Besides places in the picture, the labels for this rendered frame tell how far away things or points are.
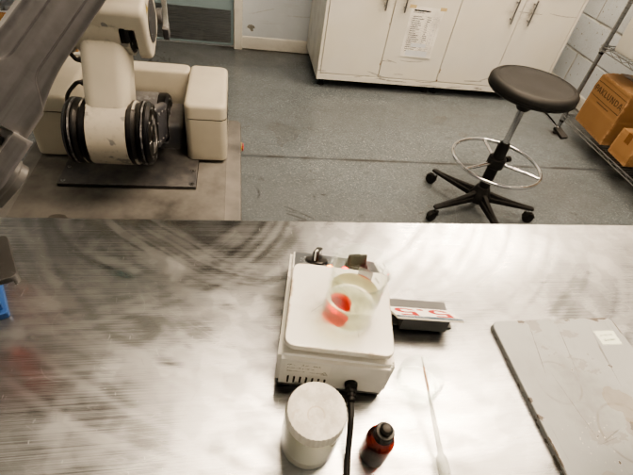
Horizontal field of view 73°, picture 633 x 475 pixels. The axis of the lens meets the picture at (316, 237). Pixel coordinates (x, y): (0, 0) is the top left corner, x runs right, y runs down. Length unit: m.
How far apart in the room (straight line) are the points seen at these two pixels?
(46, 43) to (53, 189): 1.07
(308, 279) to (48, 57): 0.33
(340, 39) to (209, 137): 1.61
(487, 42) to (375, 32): 0.76
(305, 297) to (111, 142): 0.83
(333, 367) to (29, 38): 0.41
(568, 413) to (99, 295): 0.61
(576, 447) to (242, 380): 0.39
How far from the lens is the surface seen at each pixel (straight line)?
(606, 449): 0.65
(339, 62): 2.96
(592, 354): 0.72
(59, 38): 0.44
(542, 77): 2.01
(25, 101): 0.43
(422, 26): 3.02
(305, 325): 0.48
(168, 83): 1.65
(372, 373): 0.50
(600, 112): 3.08
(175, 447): 0.52
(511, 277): 0.77
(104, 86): 1.24
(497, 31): 3.24
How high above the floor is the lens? 1.23
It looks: 43 degrees down
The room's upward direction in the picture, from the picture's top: 11 degrees clockwise
